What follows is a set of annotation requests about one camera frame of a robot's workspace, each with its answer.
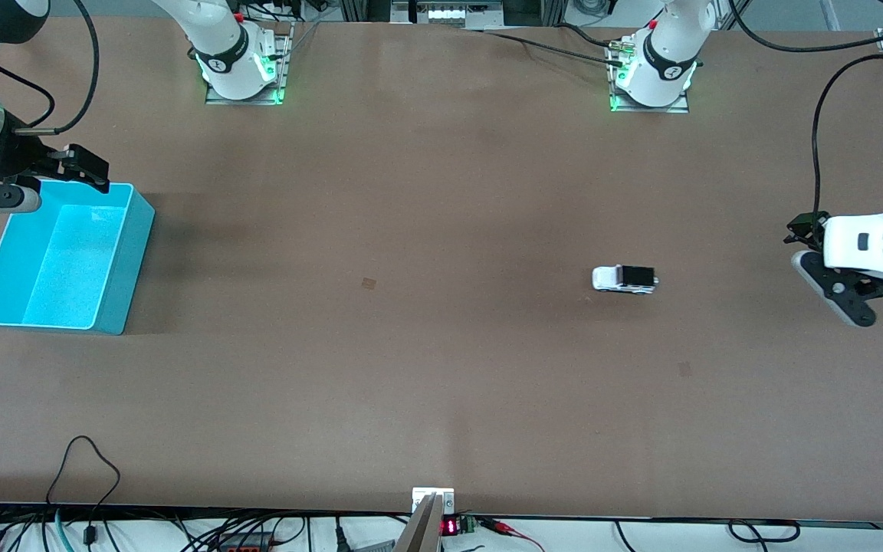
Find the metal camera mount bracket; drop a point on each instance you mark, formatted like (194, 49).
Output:
(422, 525)

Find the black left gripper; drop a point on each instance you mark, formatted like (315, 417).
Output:
(806, 230)

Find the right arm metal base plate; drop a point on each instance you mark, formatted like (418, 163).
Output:
(282, 77)

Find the red digit display module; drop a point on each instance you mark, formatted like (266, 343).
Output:
(450, 527)

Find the aluminium frame rack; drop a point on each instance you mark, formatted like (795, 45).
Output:
(449, 11)

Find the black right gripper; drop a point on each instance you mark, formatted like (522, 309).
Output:
(18, 156)

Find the white jeep toy black roof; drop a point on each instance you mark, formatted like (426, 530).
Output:
(608, 279)

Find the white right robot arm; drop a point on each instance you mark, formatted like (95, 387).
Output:
(223, 46)

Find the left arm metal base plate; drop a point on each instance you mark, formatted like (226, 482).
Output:
(618, 103)

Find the teal plastic bin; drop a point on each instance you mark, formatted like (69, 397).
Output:
(66, 261)

